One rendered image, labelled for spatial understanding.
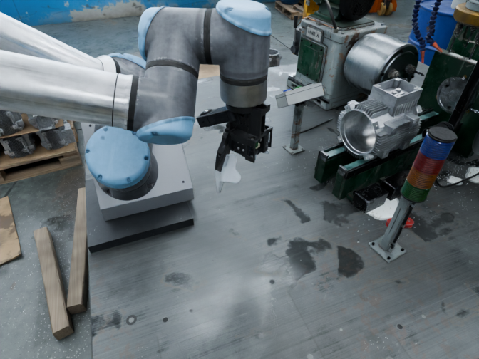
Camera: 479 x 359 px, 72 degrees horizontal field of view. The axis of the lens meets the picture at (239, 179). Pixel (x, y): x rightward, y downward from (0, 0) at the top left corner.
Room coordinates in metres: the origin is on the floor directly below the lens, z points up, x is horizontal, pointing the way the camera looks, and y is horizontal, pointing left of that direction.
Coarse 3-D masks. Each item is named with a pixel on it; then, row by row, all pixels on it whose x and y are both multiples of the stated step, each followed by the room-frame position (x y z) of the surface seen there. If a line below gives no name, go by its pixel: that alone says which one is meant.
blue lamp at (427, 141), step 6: (426, 138) 0.62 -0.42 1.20; (426, 144) 0.61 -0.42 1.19; (432, 144) 0.60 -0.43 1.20; (438, 144) 0.59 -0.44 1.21; (444, 144) 0.59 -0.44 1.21; (450, 144) 0.59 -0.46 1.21; (420, 150) 0.62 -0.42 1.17; (426, 150) 0.60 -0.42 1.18; (432, 150) 0.59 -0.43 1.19; (438, 150) 0.59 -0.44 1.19; (444, 150) 0.58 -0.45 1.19; (450, 150) 0.60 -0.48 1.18; (426, 156) 0.60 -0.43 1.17; (432, 156) 0.59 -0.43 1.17; (438, 156) 0.59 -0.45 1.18; (444, 156) 0.59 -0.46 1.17
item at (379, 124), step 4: (352, 104) 0.98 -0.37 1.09; (348, 108) 0.98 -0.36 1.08; (352, 108) 0.97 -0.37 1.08; (416, 108) 0.96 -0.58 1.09; (420, 108) 0.96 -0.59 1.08; (416, 112) 0.95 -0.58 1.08; (420, 112) 0.95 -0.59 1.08; (380, 120) 0.88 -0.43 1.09; (376, 124) 0.87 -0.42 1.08; (380, 124) 0.87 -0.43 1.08; (376, 128) 0.87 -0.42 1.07; (340, 136) 0.98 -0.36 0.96; (340, 140) 0.98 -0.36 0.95; (364, 156) 0.88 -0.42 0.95; (368, 156) 0.87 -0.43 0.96; (372, 156) 0.87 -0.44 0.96
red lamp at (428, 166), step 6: (420, 156) 0.61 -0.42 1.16; (414, 162) 0.62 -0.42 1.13; (420, 162) 0.60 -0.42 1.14; (426, 162) 0.59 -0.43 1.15; (432, 162) 0.59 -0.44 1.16; (438, 162) 0.58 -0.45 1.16; (444, 162) 0.60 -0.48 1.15; (420, 168) 0.60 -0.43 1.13; (426, 168) 0.59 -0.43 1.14; (432, 168) 0.59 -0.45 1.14; (438, 168) 0.59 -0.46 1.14; (426, 174) 0.59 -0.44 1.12; (432, 174) 0.59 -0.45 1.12
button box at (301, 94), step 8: (296, 88) 1.13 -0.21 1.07; (304, 88) 1.12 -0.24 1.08; (312, 88) 1.13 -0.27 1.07; (320, 88) 1.15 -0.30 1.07; (280, 96) 1.10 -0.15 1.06; (288, 96) 1.08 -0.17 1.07; (296, 96) 1.09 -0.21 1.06; (304, 96) 1.10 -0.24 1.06; (312, 96) 1.12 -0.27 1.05; (280, 104) 1.10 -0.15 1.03; (288, 104) 1.06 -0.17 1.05
